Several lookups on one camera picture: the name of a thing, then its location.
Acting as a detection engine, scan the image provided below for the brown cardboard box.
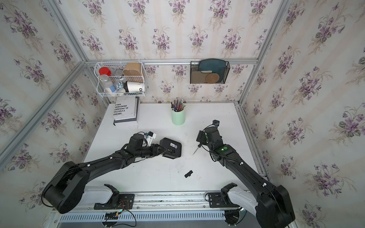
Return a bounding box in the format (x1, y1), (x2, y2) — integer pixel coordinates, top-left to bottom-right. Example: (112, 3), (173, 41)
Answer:
(123, 62), (143, 76)

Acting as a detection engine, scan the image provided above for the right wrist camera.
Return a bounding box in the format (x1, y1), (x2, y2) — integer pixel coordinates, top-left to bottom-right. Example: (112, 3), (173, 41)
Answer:
(212, 120), (220, 127)

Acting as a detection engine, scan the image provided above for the green pencil cup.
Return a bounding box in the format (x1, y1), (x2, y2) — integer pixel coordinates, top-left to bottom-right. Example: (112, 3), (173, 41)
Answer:
(171, 109), (185, 125)

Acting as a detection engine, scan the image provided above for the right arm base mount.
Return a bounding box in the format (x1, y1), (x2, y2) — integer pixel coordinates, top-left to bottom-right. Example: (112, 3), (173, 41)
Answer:
(204, 183), (240, 208)

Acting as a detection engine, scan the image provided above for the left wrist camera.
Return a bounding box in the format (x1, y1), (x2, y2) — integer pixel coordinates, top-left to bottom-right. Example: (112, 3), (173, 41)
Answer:
(145, 131), (156, 144)

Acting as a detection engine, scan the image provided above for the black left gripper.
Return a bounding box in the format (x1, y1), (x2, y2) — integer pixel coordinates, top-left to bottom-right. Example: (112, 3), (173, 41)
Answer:
(134, 145), (168, 160)

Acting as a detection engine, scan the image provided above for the black handled screwdriver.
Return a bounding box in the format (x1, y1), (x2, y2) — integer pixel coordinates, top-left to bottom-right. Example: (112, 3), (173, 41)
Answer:
(193, 143), (202, 156)

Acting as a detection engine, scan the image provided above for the coloured pencils bundle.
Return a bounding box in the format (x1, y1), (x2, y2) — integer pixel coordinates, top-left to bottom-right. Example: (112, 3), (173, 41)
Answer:
(170, 98), (185, 112)

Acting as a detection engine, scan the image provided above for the white wire basket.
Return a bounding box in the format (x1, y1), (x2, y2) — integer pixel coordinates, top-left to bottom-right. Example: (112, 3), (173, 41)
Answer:
(94, 61), (147, 97)

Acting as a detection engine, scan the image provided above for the grey book underneath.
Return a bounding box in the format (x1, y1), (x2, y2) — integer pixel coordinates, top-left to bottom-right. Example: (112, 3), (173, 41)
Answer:
(113, 96), (141, 126)

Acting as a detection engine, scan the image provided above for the black battery cover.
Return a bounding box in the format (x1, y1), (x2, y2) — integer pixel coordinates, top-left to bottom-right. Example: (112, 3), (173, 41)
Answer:
(184, 171), (193, 178)

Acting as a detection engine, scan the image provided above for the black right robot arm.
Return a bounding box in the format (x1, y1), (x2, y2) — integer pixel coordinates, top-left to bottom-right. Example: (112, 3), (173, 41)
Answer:
(197, 125), (296, 228)

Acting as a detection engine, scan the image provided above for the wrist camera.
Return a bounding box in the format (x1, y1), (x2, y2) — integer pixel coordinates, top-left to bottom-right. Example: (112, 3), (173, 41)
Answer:
(145, 131), (156, 144)
(212, 120), (220, 127)

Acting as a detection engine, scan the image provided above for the round cork coaster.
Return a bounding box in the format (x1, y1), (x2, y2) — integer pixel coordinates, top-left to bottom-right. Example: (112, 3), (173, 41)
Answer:
(205, 73), (220, 84)

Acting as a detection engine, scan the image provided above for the white book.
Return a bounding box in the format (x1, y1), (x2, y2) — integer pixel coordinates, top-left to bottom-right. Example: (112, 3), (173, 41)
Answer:
(113, 96), (139, 121)

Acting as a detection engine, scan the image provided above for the black square alarm clock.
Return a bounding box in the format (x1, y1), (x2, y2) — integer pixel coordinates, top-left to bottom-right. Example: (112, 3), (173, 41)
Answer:
(159, 137), (182, 159)

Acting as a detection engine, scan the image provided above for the teal folder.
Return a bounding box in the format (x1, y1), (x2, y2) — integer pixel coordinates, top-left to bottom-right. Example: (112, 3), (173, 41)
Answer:
(198, 59), (226, 83)

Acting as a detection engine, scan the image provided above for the red lidded jar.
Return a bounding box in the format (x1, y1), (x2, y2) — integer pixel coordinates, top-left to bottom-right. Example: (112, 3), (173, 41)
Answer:
(98, 67), (112, 77)

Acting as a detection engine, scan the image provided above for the black mesh wall organizer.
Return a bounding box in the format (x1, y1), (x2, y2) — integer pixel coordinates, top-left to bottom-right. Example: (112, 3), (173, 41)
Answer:
(190, 60), (231, 84)

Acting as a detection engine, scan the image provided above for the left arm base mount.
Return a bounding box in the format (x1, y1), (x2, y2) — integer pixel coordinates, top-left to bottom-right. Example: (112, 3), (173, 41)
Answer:
(94, 184), (136, 210)

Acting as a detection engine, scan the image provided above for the clear plastic bottle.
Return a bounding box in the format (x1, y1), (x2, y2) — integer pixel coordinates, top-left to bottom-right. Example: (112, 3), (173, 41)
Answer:
(99, 75), (117, 94)

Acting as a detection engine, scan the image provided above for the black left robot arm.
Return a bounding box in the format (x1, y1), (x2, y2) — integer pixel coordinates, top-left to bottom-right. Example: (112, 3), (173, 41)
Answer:
(41, 133), (167, 214)

